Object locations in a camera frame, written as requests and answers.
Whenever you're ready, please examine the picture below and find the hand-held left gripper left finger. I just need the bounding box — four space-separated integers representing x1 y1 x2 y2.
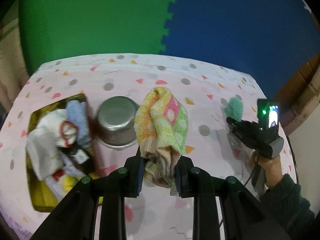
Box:
30 146 146 240

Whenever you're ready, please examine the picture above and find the person's right hand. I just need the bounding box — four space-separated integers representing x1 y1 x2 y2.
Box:
249 151 284 189

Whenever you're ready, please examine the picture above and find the black cable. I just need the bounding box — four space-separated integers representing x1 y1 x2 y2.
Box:
218 165 258 229

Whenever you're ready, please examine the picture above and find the blue foam mat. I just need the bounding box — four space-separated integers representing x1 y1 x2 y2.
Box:
159 0 320 98

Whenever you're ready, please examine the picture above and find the yellow soft item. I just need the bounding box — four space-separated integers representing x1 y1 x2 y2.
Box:
61 175 84 193

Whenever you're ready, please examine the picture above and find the black cloth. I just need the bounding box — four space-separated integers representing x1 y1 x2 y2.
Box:
69 145 90 165

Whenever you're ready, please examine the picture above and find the brown wooden board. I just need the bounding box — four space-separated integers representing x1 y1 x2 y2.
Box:
274 55 320 103

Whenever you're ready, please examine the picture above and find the light blue towel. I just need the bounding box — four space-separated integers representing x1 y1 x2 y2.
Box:
65 101 91 149

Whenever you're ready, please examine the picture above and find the teal fluffy scrunchie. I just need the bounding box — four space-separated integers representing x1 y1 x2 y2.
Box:
224 97 244 119

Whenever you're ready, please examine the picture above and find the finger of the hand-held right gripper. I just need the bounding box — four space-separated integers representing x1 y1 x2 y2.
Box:
226 117 250 130
229 127 242 143

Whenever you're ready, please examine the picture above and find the white sock with red trim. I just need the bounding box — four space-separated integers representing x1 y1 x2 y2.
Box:
26 109 79 180

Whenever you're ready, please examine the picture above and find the pink patterned tablecloth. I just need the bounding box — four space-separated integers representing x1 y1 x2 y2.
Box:
0 53 298 240

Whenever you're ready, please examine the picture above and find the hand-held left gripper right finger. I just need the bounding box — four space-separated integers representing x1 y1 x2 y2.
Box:
174 155 292 240

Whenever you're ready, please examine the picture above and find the person's right forearm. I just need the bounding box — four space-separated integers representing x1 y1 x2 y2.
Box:
260 174 315 240

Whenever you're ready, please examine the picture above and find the steel bowl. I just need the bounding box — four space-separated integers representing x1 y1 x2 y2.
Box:
96 96 140 151

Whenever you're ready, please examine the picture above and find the green foam mat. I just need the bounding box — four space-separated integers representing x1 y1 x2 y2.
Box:
19 0 180 77

